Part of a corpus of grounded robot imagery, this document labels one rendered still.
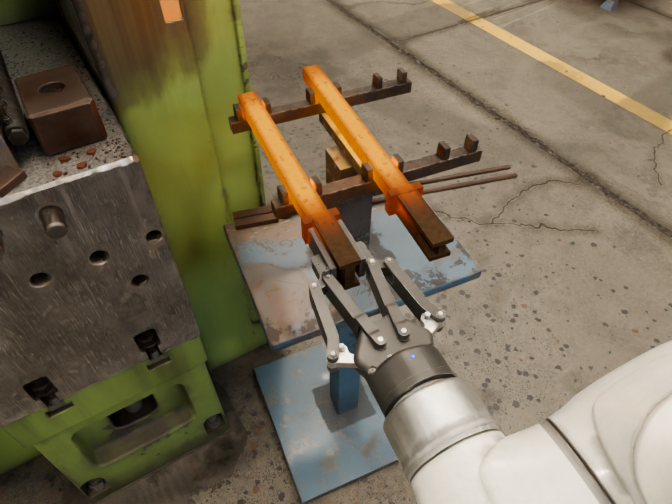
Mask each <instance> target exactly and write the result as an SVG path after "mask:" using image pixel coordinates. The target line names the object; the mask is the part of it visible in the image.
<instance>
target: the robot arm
mask: <svg viewBox="0 0 672 504"><path fill-rule="evenodd" d="M337 221H338V223H339V224H340V226H341V228H342V229H343V231H344V232H345V234H346V236H347V237H348V239H349V240H350V242H351V244H352V245H353V247H354V249H355V250H356V252H357V253H358V255H359V257H360V258H361V263H359V264H358V265H355V272H356V273H357V275H358V277H362V276H365V272H366V280H368V282H369V285H370V287H371V290H372V292H373V295H374V297H375V300H376V302H377V305H378V307H379V310H380V312H381V315H382V317H383V318H382V319H380V320H374V321H371V319H370V318H369V317H368V316H367V314H366V313H363V312H362V311H361V310H360V309H359V307H358V306H357V305H356V304H355V302H354V301H353V300H352V299H351V297H350V296H349V295H348V293H347V292H346V291H345V290H344V288H343V287H342V286H341V285H340V283H339V282H338V281H337V267H336V265H335V264H334V262H333V260H332V258H331V257H330V255H329V253H328V251H327V250H326V248H325V246H324V244H323V243H322V241H321V239H320V237H319V235H318V234H317V232H316V230H315V228H314V227H313V228H309V229H308V242H309V247H310V249H311V251H312V253H313V255H314V256H312V257H311V262H312V269H313V271H314V273H315V275H316V277H317V279H318V281H313V282H310V283H309V300H310V303H311V306H312V308H313V311H314V314H315V317H316V320H317V323H318V325H319V328H320V331H321V334H322V337H323V340H324V343H325V345H326V348H327V369H328V371H330V372H336V371H337V370H338V369H339V367H346V368H354V369H355V371H356V372H357V373H358V374H360V375H361V376H363V377H364V378H365V380H366V381H367V383H368V385H369V387H370V389H371V391H372V393H373V395H374V397H375V399H376V401H377V403H378V405H379V407H380V409H381V411H382V413H383V415H384V416H385V418H386V419H385V421H384V424H383V430H384V433H385V435H386V437H387V439H388V441H389V443H390V445H391V447H392V449H393V451H394V453H395V455H396V457H397V459H398V461H399V463H400V465H401V467H402V469H403V473H404V476H405V478H406V480H407V481H409V483H410V485H411V488H412V490H413V492H414V495H415V498H416V501H417V504H672V341H669V342H666V343H664V344H661V345H659V346H657V347H655V348H653V349H651V350H649V351H647V352H645V353H643V354H641V355H640V356H638V357H636V358H634V359H632V360H630V361H629V362H627V363H625V364H623V365H622V366H620V367H618V368H616V369H615V370H613V371H611V372H610V373H608V374H606V375H605V376H603V377H602V378H600V379H598V380H597V381H595V382H594V383H592V384H591V385H589V386H588V387H587V388H585V389H584V390H582V391H581V392H579V393H578V394H576V395H575V396H574V397H573V398H572V399H571V400H570V401H569V402H568V403H567V404H566V405H564V406H563V407H562V408H561V409H559V410H558V411H556V412H555V413H554V414H552V415H551V416H549V417H548V418H546V419H545V420H543V421H541V422H539V423H538V424H536V425H534V426H531V427H529V428H527V429H525V430H522V431H519V432H517V433H514V434H511V435H508V436H506V437H505V435H504V434H503V433H502V431H501V430H500V427H499V425H498V423H497V422H496V420H495V419H493V418H492V416H491V415H490V413H489V412H488V410H487V409H486V407H485V406H484V404H483V403H482V401H481V400H480V398H479V397H478V395H477V394H476V392H475V391H474V389H473V388H472V386H471V385H470V383H469V382H468V381H467V380H465V379H463V378H459V377H456V376H455V375H454V373H453V371H452V370H451V369H450V367H449V365H448V364H447V362H446V361H445V359H444V358H443V356H442V355H441V353H440V352H439V350H438V349H437V348H436V347H435V346H434V342H433V335H434V334H435V333H436V332H440V331H442V329H443V326H444V322H445V318H446V313H445V311H443V310H442V309H440V308H439V307H437V306H436V305H434V304H432V303H431V302H430V301H429V300H428V299H427V298H426V297H425V296H424V294H423V293H422V292H421V291H420V290H419V288H418V287H417V286H416V285H415V284H414V282H413V281H412V280H411V279H410V278H409V276H408V275H407V274H406V273H405V272H404V271H403V269H402V268H401V267H400V266H399V265H398V263H397V262H396V261H395V260H394V259H393V258H392V257H386V258H385V259H384V260H377V259H375V258H373V256H372V255H371V253H370V252H369V250H368V249H367V247H366V245H365V244H364V243H363V242H362V241H359V242H355V240H354V239H353V237H352V236H351V234H350V232H349V231H348V229H347V228H346V226H345V224H344V223H343V221H342V220H341V219H340V220H337ZM385 279H386V280H387V282H388V283H389V284H390V285H391V287H392V288H393V289H394V290H395V292H396V293H397V294H398V295H399V297H400V298H401V299H402V300H403V302H404V303H405V304H406V306H407V307H408V308H409V309H410V311H411V312H412V313H413V314H414V316H415V317H416V318H417V319H418V320H419V321H420V324H421V325H419V324H416V323H414V322H412V321H410V320H408V319H406V318H404V317H403V315H402V313H401V310H400V308H399V306H398V304H397V303H395V300H394V298H393V296H392V294H391V291H390V289H389V287H388V284H387V282H386V280H385ZM324 295H326V296H327V298H328V299H329V300H330V302H331V303H332V304H333V306H334V307H335V308H336V310H337V311H338V312H339V314H340V315H341V316H342V318H343V319H344V320H345V322H346V323H347V324H348V326H349V327H350V328H351V330H352V331H353V334H354V336H355V338H356V339H357V344H356V349H355V353H354V354H351V353H349V351H348V349H347V347H346V346H345V345H344V344H343V343H340V340H339V335H338V332H337V329H336V326H335V324H334V321H333V318H332V316H331V313H330V310H329V308H328V305H327V302H326V300H325V297H324Z"/></svg>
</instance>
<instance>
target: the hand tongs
mask: <svg viewBox="0 0 672 504"><path fill-rule="evenodd" d="M509 169H511V165H510V164H506V165H500V166H495V167H489V168H483V169H478V170H472V171H466V172H461V173H455V174H449V175H444V176H438V177H433V178H427V179H421V180H416V181H410V182H409V183H410V184H411V183H415V182H418V181H419V182H420V183H421V185H425V184H431V183H436V182H442V181H448V180H453V179H459V178H464V177H470V176H475V175H481V174H487V173H492V172H498V171H503V170H509ZM517 177H518V174H517V173H510V174H504V175H499V176H493V177H488V178H482V179H476V180H471V181H465V182H460V183H454V184H449V185H443V186H438V187H432V188H427V189H423V194H422V195H426V194H431V193H437V192H442V191H448V190H453V189H459V188H464V187H470V186H475V185H480V184H486V183H491V182H497V181H502V180H508V179H513V178H517ZM382 202H386V196H382V197H376V198H373V199H372V204H376V203H382ZM233 217H234V223H235V228H236V230H240V229H246V228H251V227H257V226H262V225H268V224H273V223H278V222H279V219H278V220H277V219H276V217H275V215H274V213H273V211H272V207H271V205H269V206H263V207H257V208H252V209H246V210H240V211H235V212H233Z"/></svg>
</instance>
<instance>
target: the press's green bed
mask: <svg viewBox="0 0 672 504"><path fill-rule="evenodd" d="M146 352H147V350H146ZM147 355H148V357H149V359H146V360H144V361H141V362H140V363H138V364H136V365H134V366H132V367H130V368H128V369H126V370H123V371H121V372H119V373H117V374H115V375H113V376H111V377H108V378H106V379H104V380H102V381H100V382H98V383H95V384H93V385H91V386H89V387H87V388H85V389H82V390H80V391H78V392H76V393H74V394H72V395H70V396H67V397H65V398H63V399H61V400H60V399H59V398H58V397H57V396H56V397H55V398H54V399H53V400H47V399H46V398H45V400H46V405H47V406H46V407H44V408H42V409H39V410H37V411H35V412H33V413H31V414H29V415H26V416H24V417H22V418H20V419H18V420H16V421H13V422H11V423H9V424H7V425H5V426H3V427H1V428H2V429H3V430H4V431H6V432H7V433H8V434H9V435H10V436H11V437H12V438H14V439H15V440H16V441H17V442H18V443H19V444H20V445H22V446H23V447H24V448H27V447H30V446H32V445H33V446H34V447H35V448H36V449H37V450H39V451H40V452H41V453H42V454H43V455H44V456H45V457H46V458H47V459H48V460H49V461H50V462H51V463H52V464H53V465H54V466H55V467H56V468H57V469H58V470H60V471H61V472H62V473H63V474H64V475H65V476H66V477H67V478H68V479H69V480H70V481H71V482H72V483H73V484H74V485H75V486H76V487H77V488H78V489H80V490H81V491H82V492H83V493H84V494H85V495H86V496H87V497H88V499H89V503H90V504H97V503H99V502H101V501H102V500H104V499H106V498H108V497H110V496H112V495H113V494H115V493H118V492H119V491H121V490H123V489H125V488H127V487H129V486H131V485H133V484H134V483H136V482H138V481H140V480H142V479H144V478H146V477H148V476H149V475H151V474H153V473H155V472H157V471H159V470H161V469H162V468H164V467H166V466H168V465H170V464H172V463H173V462H175V461H177V460H179V459H181V458H183V457H185V456H186V455H188V454H190V453H192V452H194V451H195V450H197V449H199V448H201V447H203V446H205V445H207V444H208V443H210V442H212V441H214V440H216V439H218V438H220V437H221V436H223V435H225V434H227V433H229V432H231V431H232V427H231V425H230V423H229V421H228V419H227V417H226V415H225V413H224V411H223V409H222V406H221V403H220V401H219V398H218V396H217V393H216V390H215V388H214V385H213V383H212V380H211V377H210V375H209V372H208V370H207V367H206V364H205V361H207V356H206V354H205V351H204V348H203V345H202V342H201V340H200V337H199V336H197V337H195V338H192V339H190V340H188V341H186V342H184V343H182V344H180V345H177V346H175V347H173V348H171V349H169V350H167V351H164V352H162V353H161V352H160V350H159V348H158V346H157V351H156V352H154V353H148V352H147Z"/></svg>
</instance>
